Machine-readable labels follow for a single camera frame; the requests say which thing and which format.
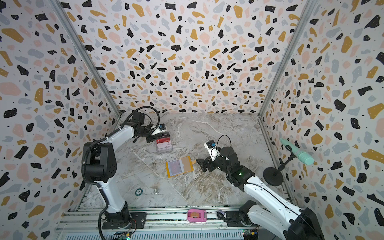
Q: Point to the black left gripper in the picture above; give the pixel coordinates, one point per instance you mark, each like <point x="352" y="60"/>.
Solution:
<point x="152" y="139"/>

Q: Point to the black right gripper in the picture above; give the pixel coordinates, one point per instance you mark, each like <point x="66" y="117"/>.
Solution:
<point x="208" y="163"/>

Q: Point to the yellow leather card holder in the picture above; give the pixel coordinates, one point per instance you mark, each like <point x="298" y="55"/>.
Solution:
<point x="187" y="163"/>

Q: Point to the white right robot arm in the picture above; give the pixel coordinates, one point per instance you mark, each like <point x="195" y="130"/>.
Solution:
<point x="270" y="211"/>

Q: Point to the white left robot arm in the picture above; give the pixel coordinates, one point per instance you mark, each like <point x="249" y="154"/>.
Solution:
<point x="99" y="164"/>

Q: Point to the clear acrylic card stand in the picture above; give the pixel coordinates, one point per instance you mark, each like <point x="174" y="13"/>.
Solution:
<point x="163" y="135"/>

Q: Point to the red card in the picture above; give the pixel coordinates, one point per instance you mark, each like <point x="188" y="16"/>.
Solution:
<point x="164" y="144"/>

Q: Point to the pink tape measure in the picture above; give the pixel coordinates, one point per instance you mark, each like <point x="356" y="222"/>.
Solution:
<point x="196" y="216"/>

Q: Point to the teal round token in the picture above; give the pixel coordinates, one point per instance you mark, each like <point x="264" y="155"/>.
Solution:
<point x="138" y="192"/>

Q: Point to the mint green microphone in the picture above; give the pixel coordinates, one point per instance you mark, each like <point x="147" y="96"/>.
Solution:
<point x="303" y="156"/>

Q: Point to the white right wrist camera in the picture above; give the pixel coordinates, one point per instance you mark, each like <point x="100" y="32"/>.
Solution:
<point x="211" y="147"/>

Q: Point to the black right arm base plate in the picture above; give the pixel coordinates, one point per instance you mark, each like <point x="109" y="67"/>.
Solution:
<point x="240" y="218"/>

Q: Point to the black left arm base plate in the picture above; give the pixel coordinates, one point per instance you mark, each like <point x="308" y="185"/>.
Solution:
<point x="126" y="220"/>

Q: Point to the aluminium corner post left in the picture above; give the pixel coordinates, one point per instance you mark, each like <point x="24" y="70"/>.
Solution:
<point x="78" y="24"/>

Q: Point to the aluminium corner post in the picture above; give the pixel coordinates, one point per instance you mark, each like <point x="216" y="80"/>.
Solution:
<point x="305" y="16"/>
<point x="78" y="24"/>

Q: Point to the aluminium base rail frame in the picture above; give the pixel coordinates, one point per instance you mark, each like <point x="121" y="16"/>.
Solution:
<point x="168" y="223"/>

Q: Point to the aluminium corner post right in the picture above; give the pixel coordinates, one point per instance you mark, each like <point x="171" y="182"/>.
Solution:
<point x="305" y="16"/>

